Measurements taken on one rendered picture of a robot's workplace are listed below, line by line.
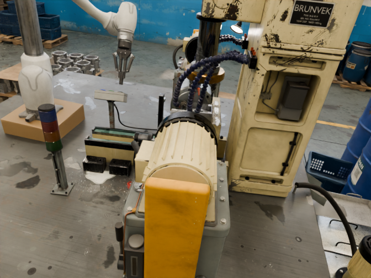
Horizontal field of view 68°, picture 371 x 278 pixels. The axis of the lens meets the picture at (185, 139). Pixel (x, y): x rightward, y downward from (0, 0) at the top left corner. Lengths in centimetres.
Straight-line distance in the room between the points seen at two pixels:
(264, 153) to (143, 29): 633
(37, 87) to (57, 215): 74
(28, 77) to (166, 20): 566
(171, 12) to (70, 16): 268
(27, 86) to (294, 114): 134
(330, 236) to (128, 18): 171
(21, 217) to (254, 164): 101
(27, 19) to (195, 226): 149
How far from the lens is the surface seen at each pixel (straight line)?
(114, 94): 161
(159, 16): 715
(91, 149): 150
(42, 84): 171
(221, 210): 78
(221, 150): 156
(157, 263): 73
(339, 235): 198
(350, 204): 232
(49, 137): 120
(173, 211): 58
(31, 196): 141
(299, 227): 134
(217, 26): 118
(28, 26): 182
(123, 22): 165
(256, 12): 112
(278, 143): 126
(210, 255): 83
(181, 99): 154
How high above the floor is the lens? 172
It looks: 32 degrees down
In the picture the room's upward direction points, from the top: 6 degrees clockwise
